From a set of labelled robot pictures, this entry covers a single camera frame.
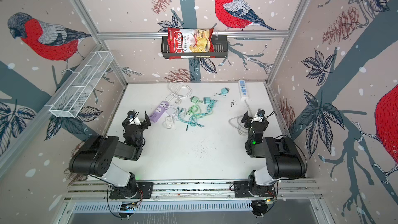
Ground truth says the purple power strip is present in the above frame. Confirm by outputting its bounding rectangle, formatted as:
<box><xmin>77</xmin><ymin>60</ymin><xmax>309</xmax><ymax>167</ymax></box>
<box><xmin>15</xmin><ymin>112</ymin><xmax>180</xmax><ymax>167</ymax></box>
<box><xmin>149</xmin><ymin>101</ymin><xmax>169</xmax><ymax>122</ymax></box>

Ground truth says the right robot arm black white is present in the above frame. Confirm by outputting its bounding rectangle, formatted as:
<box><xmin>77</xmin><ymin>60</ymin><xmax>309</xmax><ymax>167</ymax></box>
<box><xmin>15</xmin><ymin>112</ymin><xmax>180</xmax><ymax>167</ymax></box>
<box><xmin>240</xmin><ymin>108</ymin><xmax>307</xmax><ymax>197</ymax></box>

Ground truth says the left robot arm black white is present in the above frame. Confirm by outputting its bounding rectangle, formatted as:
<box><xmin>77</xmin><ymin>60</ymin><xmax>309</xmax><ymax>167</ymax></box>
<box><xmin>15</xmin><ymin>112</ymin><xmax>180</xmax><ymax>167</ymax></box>
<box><xmin>69</xmin><ymin>111</ymin><xmax>153</xmax><ymax>200</ymax></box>

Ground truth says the white power strip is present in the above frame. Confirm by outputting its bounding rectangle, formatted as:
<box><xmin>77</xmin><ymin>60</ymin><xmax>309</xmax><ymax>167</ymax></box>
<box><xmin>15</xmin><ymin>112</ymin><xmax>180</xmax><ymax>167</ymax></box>
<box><xmin>238</xmin><ymin>79</ymin><xmax>249</xmax><ymax>101</ymax></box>

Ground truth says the teal charger adapter far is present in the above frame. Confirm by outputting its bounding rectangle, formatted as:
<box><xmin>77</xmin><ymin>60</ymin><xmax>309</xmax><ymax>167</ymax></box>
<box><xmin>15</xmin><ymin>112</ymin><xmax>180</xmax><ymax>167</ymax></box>
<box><xmin>221</xmin><ymin>88</ymin><xmax>229</xmax><ymax>95</ymax></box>

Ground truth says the light green charger adapter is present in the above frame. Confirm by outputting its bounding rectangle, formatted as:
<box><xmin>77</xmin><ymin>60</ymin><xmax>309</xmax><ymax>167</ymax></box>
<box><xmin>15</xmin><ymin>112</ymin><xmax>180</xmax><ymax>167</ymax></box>
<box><xmin>190</xmin><ymin>96</ymin><xmax>201</xmax><ymax>104</ymax></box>

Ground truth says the red cassava chips bag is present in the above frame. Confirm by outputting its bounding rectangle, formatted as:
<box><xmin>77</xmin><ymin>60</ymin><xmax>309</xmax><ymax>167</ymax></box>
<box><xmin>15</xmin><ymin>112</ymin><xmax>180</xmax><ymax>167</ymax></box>
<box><xmin>167</xmin><ymin>28</ymin><xmax>214</xmax><ymax>59</ymax></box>

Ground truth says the purple strip white cable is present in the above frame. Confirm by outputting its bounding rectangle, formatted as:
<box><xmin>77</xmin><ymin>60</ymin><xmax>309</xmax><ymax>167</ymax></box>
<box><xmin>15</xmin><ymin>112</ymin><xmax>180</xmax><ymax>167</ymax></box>
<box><xmin>167</xmin><ymin>80</ymin><xmax>193</xmax><ymax>105</ymax></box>

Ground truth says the green teal cable tangle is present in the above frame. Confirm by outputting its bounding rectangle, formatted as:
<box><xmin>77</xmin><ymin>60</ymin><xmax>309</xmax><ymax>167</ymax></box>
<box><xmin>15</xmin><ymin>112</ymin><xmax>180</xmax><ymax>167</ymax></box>
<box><xmin>175</xmin><ymin>92</ymin><xmax>223</xmax><ymax>131</ymax></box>

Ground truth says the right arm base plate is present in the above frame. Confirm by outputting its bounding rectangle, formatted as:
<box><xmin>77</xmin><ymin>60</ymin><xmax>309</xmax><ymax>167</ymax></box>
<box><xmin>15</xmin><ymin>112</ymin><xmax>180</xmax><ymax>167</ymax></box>
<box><xmin>231</xmin><ymin>180</ymin><xmax>277</xmax><ymax>199</ymax></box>

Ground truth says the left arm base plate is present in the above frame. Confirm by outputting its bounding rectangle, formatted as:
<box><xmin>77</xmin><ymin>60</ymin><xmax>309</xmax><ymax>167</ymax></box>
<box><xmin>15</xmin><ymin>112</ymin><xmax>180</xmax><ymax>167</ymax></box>
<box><xmin>109</xmin><ymin>181</ymin><xmax>154</xmax><ymax>200</ymax></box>

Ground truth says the white wire mesh shelf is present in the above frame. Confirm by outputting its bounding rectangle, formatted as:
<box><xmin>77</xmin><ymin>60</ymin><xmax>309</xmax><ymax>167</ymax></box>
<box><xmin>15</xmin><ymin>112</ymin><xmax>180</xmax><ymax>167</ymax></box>
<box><xmin>49</xmin><ymin>51</ymin><xmax>114</xmax><ymax>118</ymax></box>

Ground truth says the black wall basket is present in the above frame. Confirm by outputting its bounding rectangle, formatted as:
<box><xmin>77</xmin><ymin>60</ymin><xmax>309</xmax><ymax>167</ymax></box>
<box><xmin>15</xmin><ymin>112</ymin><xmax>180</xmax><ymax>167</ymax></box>
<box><xmin>161</xmin><ymin>36</ymin><xmax>229</xmax><ymax>59</ymax></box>

